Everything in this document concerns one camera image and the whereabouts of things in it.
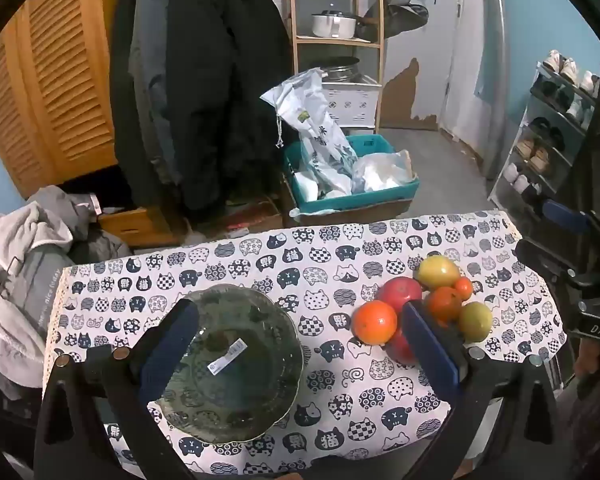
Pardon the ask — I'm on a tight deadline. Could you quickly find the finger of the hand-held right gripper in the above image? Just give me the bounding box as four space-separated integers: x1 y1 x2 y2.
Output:
541 199 600 246
514 239 583 288

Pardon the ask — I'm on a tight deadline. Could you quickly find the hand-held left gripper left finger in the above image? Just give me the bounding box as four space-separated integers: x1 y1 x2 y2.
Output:
34 299 203 480

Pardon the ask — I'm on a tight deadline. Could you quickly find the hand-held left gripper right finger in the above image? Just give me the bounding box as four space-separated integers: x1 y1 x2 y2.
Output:
401 299 563 480

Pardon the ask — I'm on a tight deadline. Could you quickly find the red apple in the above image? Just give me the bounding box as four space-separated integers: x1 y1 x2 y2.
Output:
387 330 421 365
376 276 424 317

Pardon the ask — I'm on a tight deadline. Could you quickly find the medium tangerine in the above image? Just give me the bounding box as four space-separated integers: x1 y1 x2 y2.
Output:
424 286 463 323

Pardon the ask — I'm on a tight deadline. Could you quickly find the yellow-green apple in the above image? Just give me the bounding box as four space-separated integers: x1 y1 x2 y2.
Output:
457 301 494 342

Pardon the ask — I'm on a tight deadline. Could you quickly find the large orange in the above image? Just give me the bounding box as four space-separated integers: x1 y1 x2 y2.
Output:
352 300 399 346

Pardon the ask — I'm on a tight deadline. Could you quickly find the small tangerine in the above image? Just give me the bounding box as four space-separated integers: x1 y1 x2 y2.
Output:
452 276 475 302

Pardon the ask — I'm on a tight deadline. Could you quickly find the yellow mango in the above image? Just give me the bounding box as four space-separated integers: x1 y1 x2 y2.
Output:
414 255 462 290

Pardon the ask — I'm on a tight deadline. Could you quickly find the green glass bowl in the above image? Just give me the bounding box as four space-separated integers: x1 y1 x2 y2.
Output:
157 284 305 445

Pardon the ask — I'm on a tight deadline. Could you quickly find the person's right hand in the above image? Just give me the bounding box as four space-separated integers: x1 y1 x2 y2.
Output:
574 337 600 377

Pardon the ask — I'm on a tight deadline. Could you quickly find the metal shoe rack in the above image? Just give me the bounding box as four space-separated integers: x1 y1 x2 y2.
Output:
487 60 600 221

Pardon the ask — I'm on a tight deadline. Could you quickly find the cat print tablecloth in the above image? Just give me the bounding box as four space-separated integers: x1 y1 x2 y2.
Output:
42 209 568 480

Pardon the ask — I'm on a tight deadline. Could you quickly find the wooden drawer box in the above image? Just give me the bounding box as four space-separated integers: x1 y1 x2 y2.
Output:
97 205 185 248

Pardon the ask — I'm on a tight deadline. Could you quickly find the grey padded bag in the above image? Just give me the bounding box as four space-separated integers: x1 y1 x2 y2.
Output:
10 245 80 331

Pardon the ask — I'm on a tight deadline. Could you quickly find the group of shoes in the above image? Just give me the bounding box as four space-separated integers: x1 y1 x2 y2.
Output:
502 50 600 201

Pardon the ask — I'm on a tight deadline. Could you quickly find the flat cardboard box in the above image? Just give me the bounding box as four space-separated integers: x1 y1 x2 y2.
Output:
225 200 285 235

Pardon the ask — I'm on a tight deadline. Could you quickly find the teal plastic crate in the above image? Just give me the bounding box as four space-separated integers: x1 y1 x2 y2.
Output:
284 134 421 213

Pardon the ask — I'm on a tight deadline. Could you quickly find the dark grey garment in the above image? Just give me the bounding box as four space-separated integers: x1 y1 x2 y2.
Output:
34 185 130 261

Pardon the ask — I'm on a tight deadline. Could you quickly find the clear plastic bag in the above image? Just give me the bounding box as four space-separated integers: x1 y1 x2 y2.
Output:
352 150 415 193

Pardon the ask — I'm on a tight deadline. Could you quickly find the pile of clothes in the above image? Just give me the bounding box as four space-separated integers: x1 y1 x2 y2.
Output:
0 212 75 386

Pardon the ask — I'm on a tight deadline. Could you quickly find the white door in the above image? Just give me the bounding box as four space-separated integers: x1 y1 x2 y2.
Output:
440 0 511 181

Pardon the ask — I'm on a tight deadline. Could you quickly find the white perforated basket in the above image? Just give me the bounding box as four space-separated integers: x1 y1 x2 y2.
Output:
325 72 383 128

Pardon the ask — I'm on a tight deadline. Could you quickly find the white printed rice bag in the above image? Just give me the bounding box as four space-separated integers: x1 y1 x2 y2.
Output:
260 67 361 196

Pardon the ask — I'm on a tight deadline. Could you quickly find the grey hanging bag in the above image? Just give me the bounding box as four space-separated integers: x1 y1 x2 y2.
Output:
360 0 431 43

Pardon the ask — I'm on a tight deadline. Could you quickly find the black coat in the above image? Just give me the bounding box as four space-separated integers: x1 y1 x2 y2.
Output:
108 0 295 223

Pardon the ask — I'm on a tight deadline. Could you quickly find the wooden louvered cabinet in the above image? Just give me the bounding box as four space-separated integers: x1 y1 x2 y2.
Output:
0 0 145 201

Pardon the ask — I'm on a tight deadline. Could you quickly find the grey jacket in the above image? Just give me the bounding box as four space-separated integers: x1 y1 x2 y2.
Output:
130 0 178 186

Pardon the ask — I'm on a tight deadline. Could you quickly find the steel pot on shelf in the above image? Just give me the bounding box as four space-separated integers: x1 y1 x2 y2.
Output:
311 9 375 39

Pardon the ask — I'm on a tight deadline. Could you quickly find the wooden shelf rack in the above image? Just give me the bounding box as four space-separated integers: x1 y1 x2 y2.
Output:
282 0 385 128

